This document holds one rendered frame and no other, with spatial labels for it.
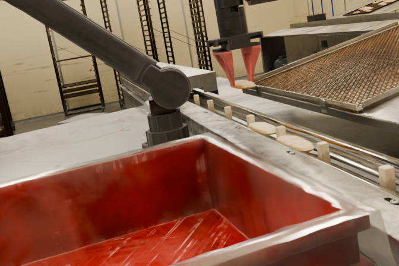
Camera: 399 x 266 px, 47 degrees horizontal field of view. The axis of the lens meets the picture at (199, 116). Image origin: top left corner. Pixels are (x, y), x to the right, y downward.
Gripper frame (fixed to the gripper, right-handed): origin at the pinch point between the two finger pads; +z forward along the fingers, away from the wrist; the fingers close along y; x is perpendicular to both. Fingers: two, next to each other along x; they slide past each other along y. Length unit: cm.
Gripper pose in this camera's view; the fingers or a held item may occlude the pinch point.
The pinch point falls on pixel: (241, 80)
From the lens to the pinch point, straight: 95.4
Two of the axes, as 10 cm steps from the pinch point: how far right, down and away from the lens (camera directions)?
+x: -2.6, -1.4, 9.5
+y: 9.5, -2.2, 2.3
